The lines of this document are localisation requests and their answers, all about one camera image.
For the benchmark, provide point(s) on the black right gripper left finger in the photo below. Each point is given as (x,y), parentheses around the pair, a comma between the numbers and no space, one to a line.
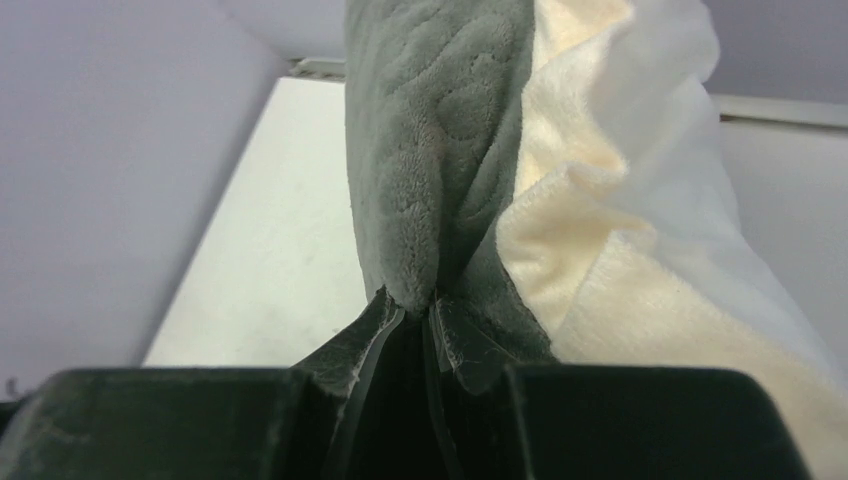
(191,423)

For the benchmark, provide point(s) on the white pillow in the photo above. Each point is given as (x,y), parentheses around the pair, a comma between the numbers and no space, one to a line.
(650,100)

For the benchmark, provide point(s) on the aluminium frame rail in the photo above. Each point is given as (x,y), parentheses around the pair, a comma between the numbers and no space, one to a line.
(817,115)

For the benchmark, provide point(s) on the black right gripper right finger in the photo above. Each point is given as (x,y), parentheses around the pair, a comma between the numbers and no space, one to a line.
(496,417)

